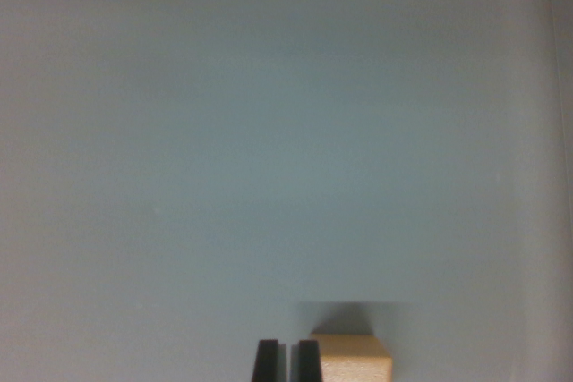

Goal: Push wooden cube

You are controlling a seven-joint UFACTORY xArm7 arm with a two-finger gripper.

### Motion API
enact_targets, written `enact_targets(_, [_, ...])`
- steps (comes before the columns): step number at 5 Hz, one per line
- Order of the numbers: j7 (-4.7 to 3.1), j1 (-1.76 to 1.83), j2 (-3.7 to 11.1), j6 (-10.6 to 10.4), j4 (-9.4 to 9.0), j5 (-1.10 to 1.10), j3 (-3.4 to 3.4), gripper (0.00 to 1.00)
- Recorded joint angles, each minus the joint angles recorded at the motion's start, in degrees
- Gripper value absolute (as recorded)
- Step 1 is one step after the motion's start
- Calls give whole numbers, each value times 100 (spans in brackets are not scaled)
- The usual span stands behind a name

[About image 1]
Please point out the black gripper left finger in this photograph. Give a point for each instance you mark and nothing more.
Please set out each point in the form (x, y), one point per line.
(267, 364)

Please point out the pale blue plastic bin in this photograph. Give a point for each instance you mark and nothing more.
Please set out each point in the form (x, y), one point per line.
(224, 131)

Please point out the light wooden cube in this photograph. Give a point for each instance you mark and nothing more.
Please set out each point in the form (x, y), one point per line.
(358, 357)

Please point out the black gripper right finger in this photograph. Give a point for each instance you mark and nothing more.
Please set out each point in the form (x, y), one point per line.
(310, 364)

